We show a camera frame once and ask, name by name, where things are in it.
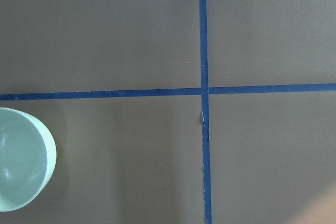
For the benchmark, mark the blue tape horizontal strip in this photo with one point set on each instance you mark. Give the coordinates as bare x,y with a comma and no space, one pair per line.
284,88

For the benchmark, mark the green bowl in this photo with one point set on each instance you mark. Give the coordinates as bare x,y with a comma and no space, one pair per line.
28,158

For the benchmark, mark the blue tape long vertical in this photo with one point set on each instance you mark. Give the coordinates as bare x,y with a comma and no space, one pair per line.
207,193

